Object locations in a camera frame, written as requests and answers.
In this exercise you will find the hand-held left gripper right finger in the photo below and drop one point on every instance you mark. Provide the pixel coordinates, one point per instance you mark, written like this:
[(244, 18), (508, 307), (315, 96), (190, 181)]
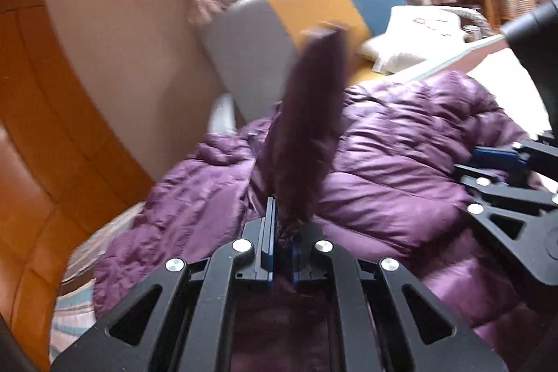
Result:
[(320, 263)]

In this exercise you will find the grey padded rail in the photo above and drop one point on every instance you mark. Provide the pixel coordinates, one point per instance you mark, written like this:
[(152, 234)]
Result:
[(475, 15)]

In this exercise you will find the purple quilted down jacket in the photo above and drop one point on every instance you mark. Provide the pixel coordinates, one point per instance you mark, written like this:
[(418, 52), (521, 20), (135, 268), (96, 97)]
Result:
[(392, 180)]

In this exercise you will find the wooden wardrobe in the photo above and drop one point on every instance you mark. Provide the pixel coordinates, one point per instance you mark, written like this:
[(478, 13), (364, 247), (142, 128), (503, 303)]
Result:
[(48, 115)]

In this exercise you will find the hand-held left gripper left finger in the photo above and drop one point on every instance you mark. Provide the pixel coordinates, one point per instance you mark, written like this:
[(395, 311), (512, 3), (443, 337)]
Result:
[(271, 241)]

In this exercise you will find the metal can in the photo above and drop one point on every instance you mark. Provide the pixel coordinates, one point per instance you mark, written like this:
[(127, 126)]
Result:
[(471, 33)]

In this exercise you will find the grey yellow blue sofa chair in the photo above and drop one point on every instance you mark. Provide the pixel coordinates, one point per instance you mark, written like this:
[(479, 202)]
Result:
[(253, 41)]

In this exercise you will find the rattan chair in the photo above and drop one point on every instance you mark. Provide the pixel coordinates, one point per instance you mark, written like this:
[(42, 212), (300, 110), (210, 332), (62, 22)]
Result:
[(510, 1)]

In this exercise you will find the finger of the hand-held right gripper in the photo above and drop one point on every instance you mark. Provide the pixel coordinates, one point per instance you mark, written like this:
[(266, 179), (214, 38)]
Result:
[(501, 189), (497, 157)]

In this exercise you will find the white printed pillow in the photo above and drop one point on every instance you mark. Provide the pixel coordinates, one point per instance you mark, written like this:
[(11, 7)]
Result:
[(409, 36)]

